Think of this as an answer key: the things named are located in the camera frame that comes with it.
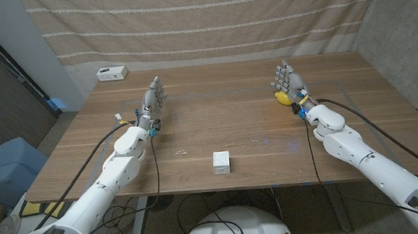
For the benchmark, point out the blue grey storage bin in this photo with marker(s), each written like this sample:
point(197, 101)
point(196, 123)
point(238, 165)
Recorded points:
point(4, 169)

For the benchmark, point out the grey metal table leg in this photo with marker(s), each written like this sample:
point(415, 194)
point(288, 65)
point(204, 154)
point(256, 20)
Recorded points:
point(337, 206)
point(140, 221)

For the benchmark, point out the black round floor device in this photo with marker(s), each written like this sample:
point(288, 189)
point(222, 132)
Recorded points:
point(162, 202)

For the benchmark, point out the yellow black floor object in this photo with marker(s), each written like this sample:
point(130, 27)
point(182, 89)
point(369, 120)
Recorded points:
point(32, 208)

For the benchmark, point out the white sneaker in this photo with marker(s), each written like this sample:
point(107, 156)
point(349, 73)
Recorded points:
point(7, 228)

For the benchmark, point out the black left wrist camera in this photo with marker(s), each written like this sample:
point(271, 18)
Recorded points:
point(157, 125)

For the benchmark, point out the beige striped backdrop cloth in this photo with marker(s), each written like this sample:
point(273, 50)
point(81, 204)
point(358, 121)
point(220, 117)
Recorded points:
point(202, 20)

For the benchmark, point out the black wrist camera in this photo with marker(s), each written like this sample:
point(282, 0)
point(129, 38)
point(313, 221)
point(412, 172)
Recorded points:
point(157, 125)
point(296, 109)

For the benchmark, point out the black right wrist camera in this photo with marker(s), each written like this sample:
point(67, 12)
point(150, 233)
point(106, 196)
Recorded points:
point(296, 109)

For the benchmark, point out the yellow lemon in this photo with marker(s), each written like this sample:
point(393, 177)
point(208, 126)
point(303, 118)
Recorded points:
point(283, 99)

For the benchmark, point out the white power strip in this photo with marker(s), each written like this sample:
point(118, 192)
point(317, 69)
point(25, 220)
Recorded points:
point(112, 73)

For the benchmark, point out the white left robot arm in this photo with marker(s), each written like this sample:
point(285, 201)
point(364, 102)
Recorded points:
point(114, 173)

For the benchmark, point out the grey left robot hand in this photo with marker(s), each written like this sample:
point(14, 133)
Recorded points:
point(151, 103)

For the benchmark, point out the small white box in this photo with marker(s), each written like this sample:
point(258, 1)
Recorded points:
point(221, 162)

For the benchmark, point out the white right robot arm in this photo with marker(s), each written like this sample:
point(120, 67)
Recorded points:
point(352, 145)

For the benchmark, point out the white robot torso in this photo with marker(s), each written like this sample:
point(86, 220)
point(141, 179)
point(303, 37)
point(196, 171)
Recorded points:
point(236, 227)

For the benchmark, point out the black door frame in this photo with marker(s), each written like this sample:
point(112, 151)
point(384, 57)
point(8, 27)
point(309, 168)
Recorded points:
point(4, 56)

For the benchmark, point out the blue tape patch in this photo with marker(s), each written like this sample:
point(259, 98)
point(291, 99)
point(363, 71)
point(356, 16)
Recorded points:
point(57, 103)

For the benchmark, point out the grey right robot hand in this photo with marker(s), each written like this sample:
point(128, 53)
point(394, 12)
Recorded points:
point(294, 82)

